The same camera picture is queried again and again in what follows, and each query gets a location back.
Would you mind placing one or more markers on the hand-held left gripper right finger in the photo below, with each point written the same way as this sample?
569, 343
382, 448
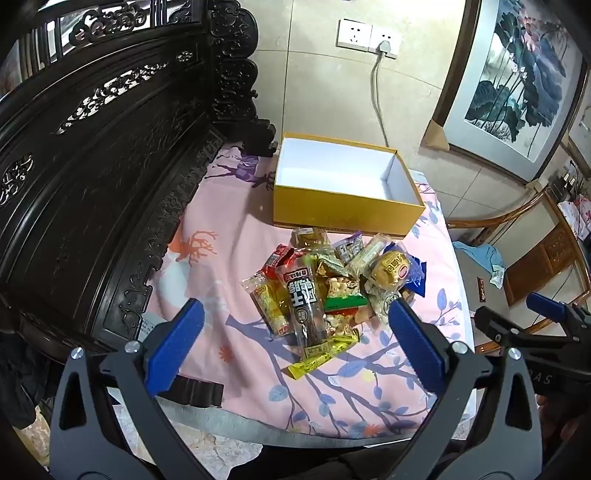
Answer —
415, 341

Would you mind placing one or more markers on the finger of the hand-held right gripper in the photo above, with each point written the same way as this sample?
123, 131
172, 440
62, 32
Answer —
496, 325
547, 307

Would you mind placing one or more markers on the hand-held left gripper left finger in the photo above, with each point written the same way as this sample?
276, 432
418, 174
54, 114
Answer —
175, 341

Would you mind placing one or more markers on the clear cracker packet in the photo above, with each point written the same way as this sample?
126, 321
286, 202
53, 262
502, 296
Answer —
383, 304

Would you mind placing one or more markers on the blue snack packet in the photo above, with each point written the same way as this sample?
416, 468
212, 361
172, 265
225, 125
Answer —
418, 277

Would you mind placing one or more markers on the yellow cake packet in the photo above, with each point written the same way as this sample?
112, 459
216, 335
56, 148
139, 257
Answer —
390, 272

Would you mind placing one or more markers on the green-edged biscuit packet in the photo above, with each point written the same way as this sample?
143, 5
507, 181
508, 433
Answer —
339, 288

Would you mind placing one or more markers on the yellow long sachet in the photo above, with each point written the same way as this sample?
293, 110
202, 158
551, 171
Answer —
323, 356

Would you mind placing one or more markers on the yellow corn stick packet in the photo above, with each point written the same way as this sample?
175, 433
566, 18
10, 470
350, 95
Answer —
270, 304

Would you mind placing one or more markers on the green-yellow small packet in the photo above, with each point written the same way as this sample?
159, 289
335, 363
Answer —
330, 266

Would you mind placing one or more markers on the purple snack packet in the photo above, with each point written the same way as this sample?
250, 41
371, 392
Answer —
348, 247

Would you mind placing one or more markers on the clear packet with black label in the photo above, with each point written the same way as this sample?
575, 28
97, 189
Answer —
300, 300

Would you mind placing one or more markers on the red snack packet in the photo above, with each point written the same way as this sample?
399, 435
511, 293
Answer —
277, 261

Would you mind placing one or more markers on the clear brown cake packet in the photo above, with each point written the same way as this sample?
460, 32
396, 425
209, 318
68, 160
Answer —
310, 237

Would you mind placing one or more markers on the yellow cardboard box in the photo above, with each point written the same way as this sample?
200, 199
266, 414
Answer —
341, 212

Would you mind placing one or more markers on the white printed card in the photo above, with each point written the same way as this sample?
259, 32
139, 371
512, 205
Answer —
147, 325

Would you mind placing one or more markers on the red and black packet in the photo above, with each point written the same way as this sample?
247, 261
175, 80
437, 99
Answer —
480, 289

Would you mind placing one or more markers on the small white packet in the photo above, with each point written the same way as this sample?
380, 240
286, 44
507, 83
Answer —
497, 277

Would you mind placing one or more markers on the wooden chair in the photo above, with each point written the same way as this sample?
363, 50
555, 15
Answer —
540, 254

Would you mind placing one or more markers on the blue cloth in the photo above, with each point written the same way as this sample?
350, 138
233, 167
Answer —
482, 256

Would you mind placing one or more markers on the pink printed blanket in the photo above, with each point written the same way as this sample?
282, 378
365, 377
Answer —
221, 286

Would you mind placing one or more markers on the cardboard corner protector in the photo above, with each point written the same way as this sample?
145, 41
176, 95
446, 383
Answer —
434, 136

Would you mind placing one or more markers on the framed lotus painting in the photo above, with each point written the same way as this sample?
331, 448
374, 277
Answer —
517, 78

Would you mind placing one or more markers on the white wall socket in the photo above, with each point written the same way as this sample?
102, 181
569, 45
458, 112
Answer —
353, 33
383, 32

